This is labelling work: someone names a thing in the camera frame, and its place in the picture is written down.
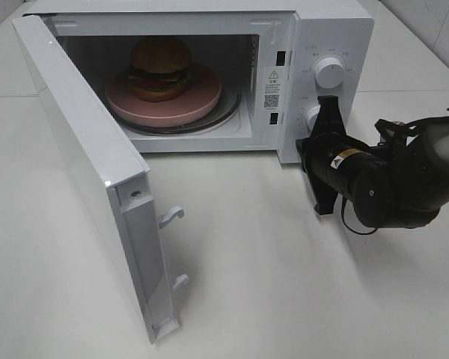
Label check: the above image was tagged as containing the white microwave door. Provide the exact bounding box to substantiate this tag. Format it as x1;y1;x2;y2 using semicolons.
13;15;188;343

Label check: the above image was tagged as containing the white microwave oven body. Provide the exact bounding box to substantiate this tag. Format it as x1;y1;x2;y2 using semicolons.
22;1;374;164

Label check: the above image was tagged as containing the burger with sesame-free bun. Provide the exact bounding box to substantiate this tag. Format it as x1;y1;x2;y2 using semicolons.
126;36;193;102

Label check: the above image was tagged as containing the white timer knob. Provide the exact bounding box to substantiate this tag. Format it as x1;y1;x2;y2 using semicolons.
305;105;320;132

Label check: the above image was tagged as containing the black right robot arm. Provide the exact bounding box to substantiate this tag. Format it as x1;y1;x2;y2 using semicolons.
296;96;449;232

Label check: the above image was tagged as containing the upper white power knob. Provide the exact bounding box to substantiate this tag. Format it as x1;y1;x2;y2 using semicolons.
314;55;345;89

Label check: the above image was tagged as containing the pink round plate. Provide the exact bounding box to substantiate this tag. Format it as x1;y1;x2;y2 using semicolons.
105;63;223;128

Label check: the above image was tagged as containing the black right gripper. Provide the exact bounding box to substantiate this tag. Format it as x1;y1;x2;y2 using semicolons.
296;95;382;215

